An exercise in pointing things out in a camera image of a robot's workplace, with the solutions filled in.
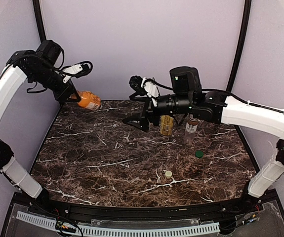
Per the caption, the orange juice bottle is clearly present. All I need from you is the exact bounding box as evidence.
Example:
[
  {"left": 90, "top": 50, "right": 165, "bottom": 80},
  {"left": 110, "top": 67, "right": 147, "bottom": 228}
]
[{"left": 78, "top": 91, "right": 101, "bottom": 111}]

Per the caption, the green tea plastic bottle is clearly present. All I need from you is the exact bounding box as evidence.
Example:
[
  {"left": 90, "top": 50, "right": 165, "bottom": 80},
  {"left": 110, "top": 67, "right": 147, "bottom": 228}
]
[{"left": 160, "top": 115, "right": 174, "bottom": 136}]

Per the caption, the Starbucks coffee glass bottle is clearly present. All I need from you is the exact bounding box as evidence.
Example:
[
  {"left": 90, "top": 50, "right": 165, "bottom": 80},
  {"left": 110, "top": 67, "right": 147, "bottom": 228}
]
[{"left": 184, "top": 114, "right": 200, "bottom": 145}]

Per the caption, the cream white bottle cap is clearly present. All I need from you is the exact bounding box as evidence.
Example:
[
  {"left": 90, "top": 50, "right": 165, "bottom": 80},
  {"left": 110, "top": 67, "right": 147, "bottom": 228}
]
[{"left": 164, "top": 170, "right": 173, "bottom": 178}]

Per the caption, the green bottle cap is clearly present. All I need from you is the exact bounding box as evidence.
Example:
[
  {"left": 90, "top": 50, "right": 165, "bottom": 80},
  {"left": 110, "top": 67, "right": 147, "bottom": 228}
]
[{"left": 195, "top": 150, "right": 204, "bottom": 158}]

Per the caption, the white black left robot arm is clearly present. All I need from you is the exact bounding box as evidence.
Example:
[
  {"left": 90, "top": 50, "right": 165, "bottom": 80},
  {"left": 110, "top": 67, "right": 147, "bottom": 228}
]
[{"left": 0, "top": 40, "right": 92, "bottom": 199}]

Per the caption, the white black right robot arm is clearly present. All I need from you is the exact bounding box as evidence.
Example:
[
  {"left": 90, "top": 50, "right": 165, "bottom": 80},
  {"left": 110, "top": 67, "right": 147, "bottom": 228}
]
[{"left": 123, "top": 66, "right": 284, "bottom": 198}]

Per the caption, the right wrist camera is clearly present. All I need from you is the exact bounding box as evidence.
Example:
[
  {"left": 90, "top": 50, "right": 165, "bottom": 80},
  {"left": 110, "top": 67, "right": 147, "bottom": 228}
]
[{"left": 129, "top": 76, "right": 160, "bottom": 99}]

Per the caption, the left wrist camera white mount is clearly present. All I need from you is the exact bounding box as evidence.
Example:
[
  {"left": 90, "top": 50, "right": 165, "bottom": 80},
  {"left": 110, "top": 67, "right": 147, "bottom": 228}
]
[{"left": 62, "top": 61, "right": 93, "bottom": 83}]

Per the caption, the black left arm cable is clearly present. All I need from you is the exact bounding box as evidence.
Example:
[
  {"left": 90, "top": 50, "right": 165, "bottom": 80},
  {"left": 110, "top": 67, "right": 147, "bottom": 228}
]
[{"left": 25, "top": 46, "right": 94, "bottom": 94}]

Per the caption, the black left corner frame post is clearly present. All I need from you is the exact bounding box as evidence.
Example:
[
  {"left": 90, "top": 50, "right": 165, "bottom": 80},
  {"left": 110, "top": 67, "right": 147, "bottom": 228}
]
[{"left": 32, "top": 0, "right": 63, "bottom": 104}]

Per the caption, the black corner frame post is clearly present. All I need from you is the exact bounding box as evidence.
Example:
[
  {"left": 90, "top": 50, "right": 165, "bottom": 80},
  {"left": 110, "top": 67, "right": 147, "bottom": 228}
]
[
  {"left": 32, "top": 0, "right": 63, "bottom": 104},
  {"left": 226, "top": 0, "right": 252, "bottom": 92}
]

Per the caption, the black front frame rail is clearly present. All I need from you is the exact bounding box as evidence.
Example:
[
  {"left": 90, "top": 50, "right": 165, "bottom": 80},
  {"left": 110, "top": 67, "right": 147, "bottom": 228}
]
[{"left": 27, "top": 198, "right": 261, "bottom": 222}]

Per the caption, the grey slotted cable duct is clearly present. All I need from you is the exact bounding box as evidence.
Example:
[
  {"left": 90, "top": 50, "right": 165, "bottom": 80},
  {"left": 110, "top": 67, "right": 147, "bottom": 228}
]
[{"left": 15, "top": 211, "right": 220, "bottom": 237}]

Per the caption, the black right corner frame post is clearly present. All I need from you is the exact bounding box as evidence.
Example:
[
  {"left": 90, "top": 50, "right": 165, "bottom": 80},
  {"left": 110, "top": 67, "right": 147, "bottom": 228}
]
[{"left": 226, "top": 0, "right": 252, "bottom": 92}]

